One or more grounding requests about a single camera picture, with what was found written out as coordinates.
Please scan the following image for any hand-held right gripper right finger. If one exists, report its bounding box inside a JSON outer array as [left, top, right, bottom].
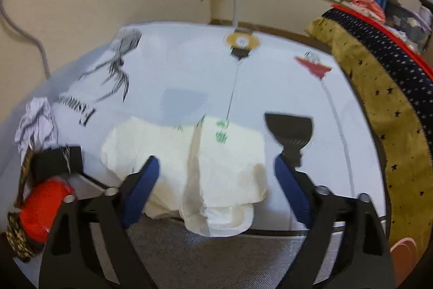
[[274, 153, 396, 289]]

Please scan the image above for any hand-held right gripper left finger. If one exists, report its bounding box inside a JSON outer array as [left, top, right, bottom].
[[39, 155, 160, 289]]

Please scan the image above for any white tissue paper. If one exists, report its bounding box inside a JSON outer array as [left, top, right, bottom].
[[101, 116, 268, 237]]

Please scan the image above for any black cardboard box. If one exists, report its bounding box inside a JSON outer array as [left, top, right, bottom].
[[32, 146, 83, 181]]

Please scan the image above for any red plastic wrapper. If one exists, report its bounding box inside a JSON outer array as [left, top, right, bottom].
[[20, 179, 75, 242]]

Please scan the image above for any printed paper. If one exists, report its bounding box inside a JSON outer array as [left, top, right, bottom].
[[15, 98, 58, 154]]

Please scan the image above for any pink plastic bin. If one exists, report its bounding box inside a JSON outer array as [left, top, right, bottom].
[[389, 236, 427, 286]]

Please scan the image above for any black gold patterned packet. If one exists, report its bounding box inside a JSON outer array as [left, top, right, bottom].
[[6, 154, 44, 262]]

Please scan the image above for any white printed table cloth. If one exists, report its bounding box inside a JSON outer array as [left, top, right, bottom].
[[0, 20, 389, 232]]

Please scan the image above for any pink crumpled cloth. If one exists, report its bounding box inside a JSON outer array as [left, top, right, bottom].
[[345, 0, 386, 22]]

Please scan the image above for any clear plastic storage box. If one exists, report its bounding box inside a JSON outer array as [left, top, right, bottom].
[[386, 0, 433, 53]]

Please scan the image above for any grey wall cable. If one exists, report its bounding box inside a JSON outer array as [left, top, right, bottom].
[[0, 0, 51, 80]]

